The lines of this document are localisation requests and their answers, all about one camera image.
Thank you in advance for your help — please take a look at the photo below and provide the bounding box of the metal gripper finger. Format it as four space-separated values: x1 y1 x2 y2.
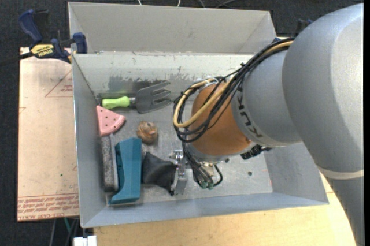
172 165 189 196
169 149 185 166

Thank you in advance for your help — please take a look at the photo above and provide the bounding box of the black cloth pouch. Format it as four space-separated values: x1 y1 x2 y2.
140 151 177 193

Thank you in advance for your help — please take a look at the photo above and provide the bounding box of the brown toy animal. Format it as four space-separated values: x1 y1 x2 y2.
136 120 159 145

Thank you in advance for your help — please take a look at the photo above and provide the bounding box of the grey speckled flat block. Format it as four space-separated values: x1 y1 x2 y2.
100 136 119 193

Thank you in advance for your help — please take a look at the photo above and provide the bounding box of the pink dotted triangular toy slice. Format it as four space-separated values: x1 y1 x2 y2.
96 105 127 137

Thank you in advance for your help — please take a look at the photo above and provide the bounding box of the grey metal bin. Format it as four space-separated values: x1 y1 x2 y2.
68 1 330 229

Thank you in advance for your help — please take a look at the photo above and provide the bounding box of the brown cardboard board red print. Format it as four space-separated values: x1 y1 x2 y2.
17 47 80 222

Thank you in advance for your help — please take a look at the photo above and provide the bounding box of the black cylinder on white bracket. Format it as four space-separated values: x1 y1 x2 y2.
240 144 273 161

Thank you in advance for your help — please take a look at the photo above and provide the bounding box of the green-handled grey garden fork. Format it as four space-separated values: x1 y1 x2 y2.
101 80 172 114

